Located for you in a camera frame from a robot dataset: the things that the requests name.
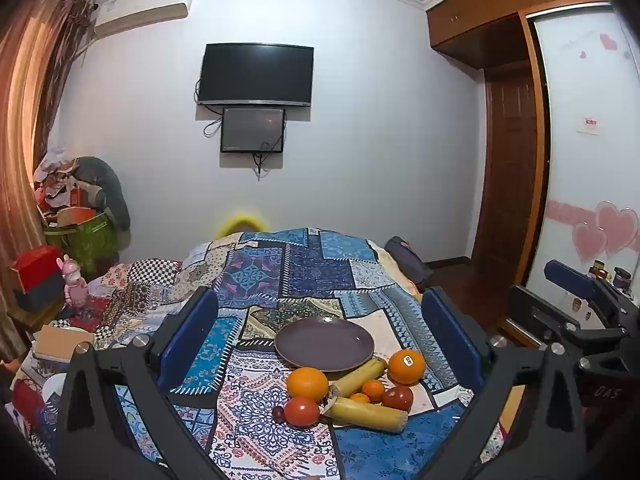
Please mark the grey plush toy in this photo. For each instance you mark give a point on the grey plush toy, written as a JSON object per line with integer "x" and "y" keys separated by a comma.
{"x": 110, "y": 185}

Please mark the pile of paper clutter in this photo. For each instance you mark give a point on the pile of paper clutter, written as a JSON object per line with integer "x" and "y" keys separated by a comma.
{"x": 57, "y": 185}

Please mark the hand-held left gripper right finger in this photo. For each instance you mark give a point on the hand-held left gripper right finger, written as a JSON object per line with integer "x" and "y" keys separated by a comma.
{"x": 452, "y": 345}

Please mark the yellow round object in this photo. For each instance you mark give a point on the yellow round object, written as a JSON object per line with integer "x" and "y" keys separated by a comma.
{"x": 240, "y": 222}

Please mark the plain large orange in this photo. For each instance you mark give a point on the plain large orange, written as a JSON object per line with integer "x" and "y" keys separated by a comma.
{"x": 307, "y": 384}

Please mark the blue patchwork printed blanket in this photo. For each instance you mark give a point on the blue patchwork printed blanket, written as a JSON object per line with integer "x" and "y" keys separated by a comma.
{"x": 310, "y": 270}

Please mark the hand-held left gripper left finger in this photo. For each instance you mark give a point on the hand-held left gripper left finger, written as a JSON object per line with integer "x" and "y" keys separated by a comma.
{"x": 196, "y": 340}

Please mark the brown wooden door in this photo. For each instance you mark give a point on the brown wooden door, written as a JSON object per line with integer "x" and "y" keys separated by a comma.
{"x": 510, "y": 170}

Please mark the pink toy figure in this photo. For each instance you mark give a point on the pink toy figure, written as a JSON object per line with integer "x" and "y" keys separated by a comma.
{"x": 75, "y": 287}

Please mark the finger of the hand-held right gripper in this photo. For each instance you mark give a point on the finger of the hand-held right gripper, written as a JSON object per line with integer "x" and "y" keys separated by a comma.
{"x": 570, "y": 277}
{"x": 530, "y": 317}

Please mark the red box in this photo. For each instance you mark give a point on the red box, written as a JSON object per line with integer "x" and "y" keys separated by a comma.
{"x": 37, "y": 265}

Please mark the black wall television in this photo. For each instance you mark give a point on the black wall television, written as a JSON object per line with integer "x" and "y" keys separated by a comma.
{"x": 256, "y": 74}

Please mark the dark jar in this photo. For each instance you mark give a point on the dark jar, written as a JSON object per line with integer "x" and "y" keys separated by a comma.
{"x": 623, "y": 276}

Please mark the white heart-print sliding door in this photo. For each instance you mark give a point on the white heart-print sliding door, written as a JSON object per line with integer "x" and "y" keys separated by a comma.
{"x": 585, "y": 185}

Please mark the wooden wardrobe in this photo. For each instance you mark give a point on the wooden wardrobe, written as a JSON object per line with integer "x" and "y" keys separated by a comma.
{"x": 480, "y": 15}

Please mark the red tomato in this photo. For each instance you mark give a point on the red tomato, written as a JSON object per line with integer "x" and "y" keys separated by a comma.
{"x": 301, "y": 411}
{"x": 398, "y": 398}

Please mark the paper note sticker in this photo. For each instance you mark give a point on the paper note sticker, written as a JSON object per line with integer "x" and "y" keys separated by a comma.
{"x": 591, "y": 125}

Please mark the tan cardboard box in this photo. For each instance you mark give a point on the tan cardboard box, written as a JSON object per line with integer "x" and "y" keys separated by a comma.
{"x": 60, "y": 342}

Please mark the small bottle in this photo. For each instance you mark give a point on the small bottle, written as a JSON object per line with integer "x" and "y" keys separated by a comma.
{"x": 598, "y": 267}

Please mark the small mandarin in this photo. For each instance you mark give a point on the small mandarin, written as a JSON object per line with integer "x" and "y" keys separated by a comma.
{"x": 373, "y": 391}
{"x": 359, "y": 399}

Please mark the large orange with sticker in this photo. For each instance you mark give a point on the large orange with sticker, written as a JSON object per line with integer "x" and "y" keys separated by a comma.
{"x": 406, "y": 367}

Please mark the purple round plate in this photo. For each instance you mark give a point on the purple round plate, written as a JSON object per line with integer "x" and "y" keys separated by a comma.
{"x": 322, "y": 342}

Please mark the green cardboard box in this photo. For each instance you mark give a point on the green cardboard box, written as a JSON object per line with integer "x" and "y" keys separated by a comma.
{"x": 87, "y": 242}

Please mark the white air conditioner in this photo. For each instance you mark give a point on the white air conditioner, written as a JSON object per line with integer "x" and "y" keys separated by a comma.
{"x": 145, "y": 7}

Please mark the small black wall monitor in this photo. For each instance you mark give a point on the small black wall monitor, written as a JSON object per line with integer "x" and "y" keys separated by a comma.
{"x": 252, "y": 130}

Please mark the orange striped curtain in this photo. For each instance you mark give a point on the orange striped curtain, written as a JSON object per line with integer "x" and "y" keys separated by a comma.
{"x": 25, "y": 135}

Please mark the dark blue box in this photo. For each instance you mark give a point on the dark blue box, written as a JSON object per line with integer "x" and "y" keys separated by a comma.
{"x": 42, "y": 295}

